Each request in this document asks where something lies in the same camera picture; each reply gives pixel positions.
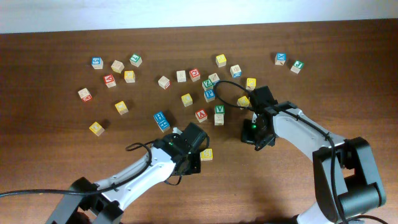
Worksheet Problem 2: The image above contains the upper blue H block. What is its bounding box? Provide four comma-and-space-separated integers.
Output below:
154, 111, 165, 123

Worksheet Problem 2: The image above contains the lower blue H block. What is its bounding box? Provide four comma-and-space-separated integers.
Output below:
157, 119, 170, 133

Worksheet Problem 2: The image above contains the plain block green side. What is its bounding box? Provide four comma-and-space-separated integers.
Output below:
176, 70, 187, 83

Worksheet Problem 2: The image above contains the green J block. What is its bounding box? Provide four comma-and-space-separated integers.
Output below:
290, 60, 304, 74

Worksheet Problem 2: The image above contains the red O block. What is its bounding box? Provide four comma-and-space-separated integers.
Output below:
189, 68, 201, 82

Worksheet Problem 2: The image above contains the yellow block top middle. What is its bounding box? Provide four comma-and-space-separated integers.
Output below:
216, 54, 227, 68

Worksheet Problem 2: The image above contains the blue P block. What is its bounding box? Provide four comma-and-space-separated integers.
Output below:
204, 90, 215, 103

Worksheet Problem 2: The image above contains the yellow o block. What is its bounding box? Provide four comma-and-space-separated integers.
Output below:
181, 93, 193, 107
115, 101, 129, 115

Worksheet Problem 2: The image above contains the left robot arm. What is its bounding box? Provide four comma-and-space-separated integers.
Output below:
47, 123, 210, 224

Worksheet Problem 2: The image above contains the green V block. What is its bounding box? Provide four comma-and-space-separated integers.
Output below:
215, 105, 225, 114

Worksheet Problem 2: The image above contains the plain block blue side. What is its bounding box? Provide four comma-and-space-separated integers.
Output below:
230, 65, 242, 78

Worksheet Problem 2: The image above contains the blue X block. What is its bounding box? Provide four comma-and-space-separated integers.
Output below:
274, 52, 287, 65

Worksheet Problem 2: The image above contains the yellow block near L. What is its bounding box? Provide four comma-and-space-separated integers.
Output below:
124, 70, 136, 83

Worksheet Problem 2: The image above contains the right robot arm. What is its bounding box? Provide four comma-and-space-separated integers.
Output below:
241, 86, 386, 223

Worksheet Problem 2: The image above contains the yellow S block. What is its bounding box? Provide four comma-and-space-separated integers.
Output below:
200, 148, 213, 161
237, 96, 250, 109

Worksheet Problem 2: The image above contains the blue S block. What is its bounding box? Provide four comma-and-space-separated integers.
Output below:
91, 57, 104, 70

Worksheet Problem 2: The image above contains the yellow O block left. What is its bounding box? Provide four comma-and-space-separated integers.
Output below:
115, 101, 129, 115

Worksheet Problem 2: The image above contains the plain block red side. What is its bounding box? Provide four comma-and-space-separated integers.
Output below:
158, 76, 170, 90

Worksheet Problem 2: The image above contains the plain block blue edge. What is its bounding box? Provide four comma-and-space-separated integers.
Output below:
208, 73, 220, 85

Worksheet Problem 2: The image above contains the blue h block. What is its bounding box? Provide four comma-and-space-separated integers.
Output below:
154, 111, 165, 123
157, 119, 170, 133

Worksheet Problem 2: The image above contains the green L block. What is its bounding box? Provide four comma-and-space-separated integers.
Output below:
129, 54, 142, 67

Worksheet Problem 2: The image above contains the yellow block right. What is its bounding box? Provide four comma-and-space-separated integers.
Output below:
246, 78, 256, 91

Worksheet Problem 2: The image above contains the plain block yellow side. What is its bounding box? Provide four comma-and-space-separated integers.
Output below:
111, 60, 124, 73

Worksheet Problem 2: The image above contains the red A block centre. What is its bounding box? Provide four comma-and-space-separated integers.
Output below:
195, 109, 208, 123

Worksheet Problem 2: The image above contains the red M side block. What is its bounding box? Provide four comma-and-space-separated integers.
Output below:
78, 88, 93, 102

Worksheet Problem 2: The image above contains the yellow O block middle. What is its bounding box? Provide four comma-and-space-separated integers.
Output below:
181, 93, 193, 107

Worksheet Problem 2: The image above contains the green R block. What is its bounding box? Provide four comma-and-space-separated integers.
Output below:
172, 127, 182, 134

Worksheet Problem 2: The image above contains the red A block far left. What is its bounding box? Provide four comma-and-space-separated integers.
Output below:
103, 74, 116, 88

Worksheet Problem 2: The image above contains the red a block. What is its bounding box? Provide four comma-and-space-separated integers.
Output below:
103, 74, 116, 88
195, 109, 208, 123

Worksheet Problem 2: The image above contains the yellow block front left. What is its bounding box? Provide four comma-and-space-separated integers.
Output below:
89, 121, 104, 136

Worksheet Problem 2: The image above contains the green Z block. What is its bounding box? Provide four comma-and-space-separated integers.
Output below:
202, 79, 213, 91

